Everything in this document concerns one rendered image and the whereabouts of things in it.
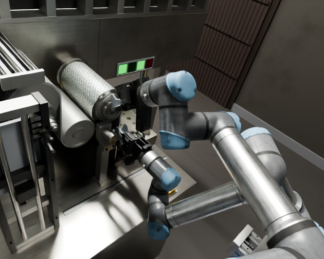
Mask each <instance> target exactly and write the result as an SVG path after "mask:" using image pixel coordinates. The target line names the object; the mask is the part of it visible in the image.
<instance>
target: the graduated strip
mask: <svg viewBox="0 0 324 259"><path fill-rule="evenodd" d="M162 158H163V159H164V160H167V159H168V158H167V157H166V156H164V157H162ZM145 171H146V170H145V169H144V168H142V169H140V170H138V171H136V172H135V173H133V174H131V175H129V176H127V177H125V178H123V179H122V180H120V181H118V182H116V183H114V184H112V185H110V186H109V187H107V188H105V189H103V190H101V191H99V192H98V193H96V194H94V195H92V196H90V197H88V198H86V199H85V200H83V201H81V202H79V203H77V204H75V205H73V206H72V207H70V208H68V209H66V210H64V211H62V212H63V214H64V215H65V216H66V215H67V214H69V213H71V212H73V211H75V210H76V209H78V208H80V207H82V206H84V205H85V204H87V203H89V202H91V201H93V200H94V199H96V198H98V197H100V196H102V195H103V194H105V193H107V192H109V191H111V190H112V189H114V188H116V187H118V186H120V185H121V184H123V183H125V182H127V181H129V180H130V179H132V178H134V177H136V176H138V175H139V174H141V173H143V172H145Z"/></svg>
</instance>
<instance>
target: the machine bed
mask: <svg viewBox="0 0 324 259"><path fill-rule="evenodd" d="M51 136H52V137H53V138H54V139H55V141H54V142H53V143H52V148H53V149H54V150H55V151H56V154H55V155H53V161H54V168H55V179H56V189H57V200H58V210H59V221H60V227H58V228H57V229H55V228H54V229H52V230H50V231H49V232H47V233H45V234H43V235H42V236H40V237H38V238H36V239H35V240H33V241H31V242H29V243H28V244H26V245H24V246H22V247H21V248H19V249H17V252H15V253H13V254H11V253H10V251H9V248H8V246H7V244H6V242H5V239H4V237H3V234H2V231H1V229H0V259H97V258H98V257H100V256H101V255H102V254H104V253H105V252H107V251H108V250H110V249H111V248H112V247H114V246H115V245H116V244H118V243H119V242H120V241H122V240H123V239H125V238H126V237H127V236H129V235H130V234H132V233H133V232H134V231H136V230H137V229H138V228H140V227H141V226H143V225H144V224H145V223H147V222H148V204H149V202H148V190H149V188H150V184H151V181H152V176H151V175H150V174H149V173H148V172H147V171H145V172H143V173H141V174H139V175H138V176H136V177H134V178H132V179H130V180H129V181H127V182H125V183H123V184H121V185H120V186H118V187H116V188H114V189H112V190H111V191H109V192H107V193H105V194H103V195H102V196H100V197H98V198H96V199H94V200H93V201H91V202H89V203H87V204H85V205H84V206H82V207H80V208H78V209H76V210H75V211H73V212H71V213H69V214H67V215H66V216H65V215H64V214H63V212H62V211H64V210H66V209H68V208H70V207H72V206H73V205H75V204H77V203H79V202H81V201H83V200H85V199H86V198H88V197H90V196H92V195H94V194H96V193H98V192H99V191H101V190H103V189H105V188H107V187H109V186H110V185H112V184H114V183H116V182H118V181H120V180H122V179H123V178H125V177H127V176H129V175H131V174H133V173H135V172H136V171H138V170H140V169H142V168H143V167H142V166H141V165H140V163H139V162H138V161H135V163H134V164H132V165H127V166H126V165H125V163H124V160H126V158H128V156H126V157H124V158H121V157H120V156H119V155H118V154H117V153H116V154H117V155H118V156H119V157H120V158H121V159H122V165H121V166H120V167H118V168H116V169H113V168H112V167H111V166H110V165H109V164H108V166H107V176H108V178H109V179H110V180H111V182H110V183H108V184H106V185H104V186H102V187H101V186H100V185H99V184H98V183H97V182H96V180H95V179H94V177H92V178H90V179H88V178H87V176H86V175H85V174H84V173H83V172H82V170H81V169H80V168H79V167H78V165H77V164H76V163H75V162H74V160H73V159H72V158H71V157H70V155H69V154H68V152H67V151H66V150H65V149H64V147H63V146H62V145H61V144H60V143H59V141H58V140H57V139H56V138H55V136H54V135H53V134H51ZM152 150H154V151H155V152H157V153H158V154H159V155H160V156H161V157H164V156H166V157H167V158H168V159H167V160H165V161H166V162H167V163H168V164H169V165H171V166H172V167H173V168H174V169H175V170H176V171H177V172H178V173H179V174H180V176H181V181H180V183H179V184H178V186H177V187H176V190H177V192H176V193H175V194H173V195H172V196H170V197H169V205H170V204H172V203H174V202H176V201H177V200H179V199H180V198H181V197H183V196H184V195H185V194H187V193H188V192H190V191H191V190H192V189H194V188H195V186H196V184H197V182H196V181H195V180H194V179H192V178H191V177H190V176H189V175H188V174H187V173H186V172H185V171H184V170H183V169H182V168H180V167H179V166H178V165H177V164H176V163H175V162H174V161H173V160H172V159H171V158H170V157H168V156H167V155H166V154H165V153H164V152H163V151H162V150H161V149H160V148H159V147H157V146H156V145H155V144H154V145H152ZM0 200H1V203H2V206H3V209H4V212H5V214H6V213H8V212H10V211H12V210H13V206H12V202H11V199H10V195H9V193H5V194H3V195H1V196H0ZM23 221H24V225H25V229H27V228H29V227H31V226H33V225H35V224H37V223H39V222H40V221H39V216H38V211H37V210H36V211H34V212H32V213H30V214H28V215H26V216H24V217H23ZM9 227H10V230H11V233H12V236H14V235H16V234H18V233H20V230H19V226H18V223H17V221H15V222H13V223H11V224H9Z"/></svg>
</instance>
